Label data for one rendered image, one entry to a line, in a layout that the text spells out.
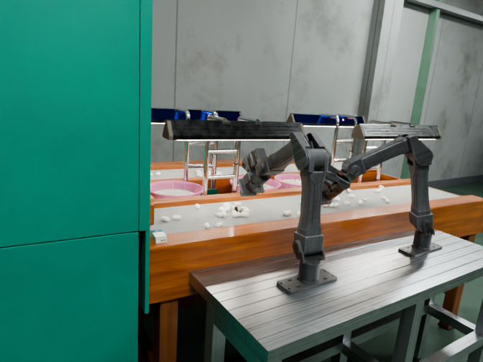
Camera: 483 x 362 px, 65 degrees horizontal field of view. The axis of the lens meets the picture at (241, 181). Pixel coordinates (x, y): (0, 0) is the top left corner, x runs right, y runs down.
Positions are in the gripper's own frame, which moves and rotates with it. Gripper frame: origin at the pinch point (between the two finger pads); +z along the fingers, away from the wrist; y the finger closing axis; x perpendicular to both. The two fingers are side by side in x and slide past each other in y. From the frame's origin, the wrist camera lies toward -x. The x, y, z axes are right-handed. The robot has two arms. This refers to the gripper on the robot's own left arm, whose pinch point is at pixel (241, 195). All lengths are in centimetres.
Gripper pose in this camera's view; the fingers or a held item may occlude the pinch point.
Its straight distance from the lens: 154.7
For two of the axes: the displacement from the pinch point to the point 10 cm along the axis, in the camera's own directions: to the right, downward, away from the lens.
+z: -4.1, 4.4, 8.0
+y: -8.7, 0.6, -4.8
